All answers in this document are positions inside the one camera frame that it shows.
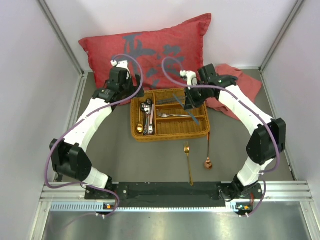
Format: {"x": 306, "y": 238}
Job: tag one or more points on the black round spoon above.
{"x": 144, "y": 114}

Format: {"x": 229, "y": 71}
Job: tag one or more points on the blue chopstick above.
{"x": 169, "y": 100}
{"x": 174, "y": 102}

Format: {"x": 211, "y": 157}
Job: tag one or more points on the red cushion with characters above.
{"x": 150, "y": 52}

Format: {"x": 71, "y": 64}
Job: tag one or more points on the gold fork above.
{"x": 186, "y": 149}

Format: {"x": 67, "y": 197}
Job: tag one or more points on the silver fork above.
{"x": 164, "y": 115}

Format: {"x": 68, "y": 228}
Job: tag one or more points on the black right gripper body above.
{"x": 197, "y": 96}

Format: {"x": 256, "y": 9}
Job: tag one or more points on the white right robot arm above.
{"x": 267, "y": 135}

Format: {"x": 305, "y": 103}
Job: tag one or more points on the copper spoon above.
{"x": 207, "y": 163}

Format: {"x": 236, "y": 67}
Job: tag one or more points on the gold spoon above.
{"x": 139, "y": 125}

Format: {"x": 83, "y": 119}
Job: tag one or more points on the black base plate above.
{"x": 152, "y": 192}

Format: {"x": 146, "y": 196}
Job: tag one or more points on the wicker cutlery tray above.
{"x": 172, "y": 128}

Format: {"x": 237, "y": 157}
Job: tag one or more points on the aluminium front rail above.
{"x": 77, "y": 198}

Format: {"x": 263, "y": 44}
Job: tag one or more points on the pink crumpled cloth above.
{"x": 248, "y": 85}

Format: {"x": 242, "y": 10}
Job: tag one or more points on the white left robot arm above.
{"x": 68, "y": 154}

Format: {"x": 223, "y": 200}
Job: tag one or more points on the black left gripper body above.
{"x": 128, "y": 89}

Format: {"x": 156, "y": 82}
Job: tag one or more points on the pink handled spoon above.
{"x": 150, "y": 126}

